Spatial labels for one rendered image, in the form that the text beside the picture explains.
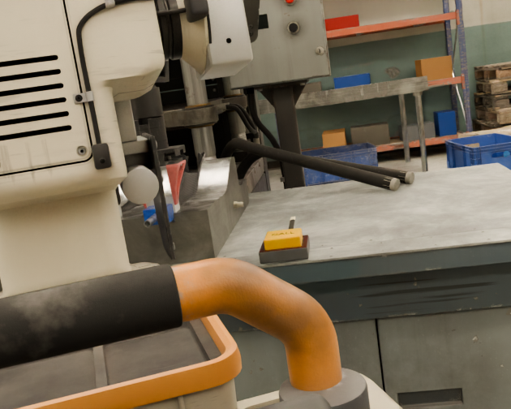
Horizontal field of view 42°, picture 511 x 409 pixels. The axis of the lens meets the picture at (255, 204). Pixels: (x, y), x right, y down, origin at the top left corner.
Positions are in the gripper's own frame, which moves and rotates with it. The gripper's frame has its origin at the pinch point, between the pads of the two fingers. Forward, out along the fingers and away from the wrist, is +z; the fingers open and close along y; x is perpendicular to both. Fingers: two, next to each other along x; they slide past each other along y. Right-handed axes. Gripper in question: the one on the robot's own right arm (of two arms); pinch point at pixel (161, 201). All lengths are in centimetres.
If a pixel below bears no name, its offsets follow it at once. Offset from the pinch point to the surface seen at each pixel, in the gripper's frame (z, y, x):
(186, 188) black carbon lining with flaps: 1.2, 0.4, -22.5
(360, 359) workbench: 31.4, -31.1, 1.9
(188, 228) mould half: 5.0, -4.5, 1.6
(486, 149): 43, -130, -349
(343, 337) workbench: 27.2, -28.6, 2.0
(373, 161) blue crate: 45, -57, -382
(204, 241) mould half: 7.6, -7.0, 1.5
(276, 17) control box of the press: -37, -19, -84
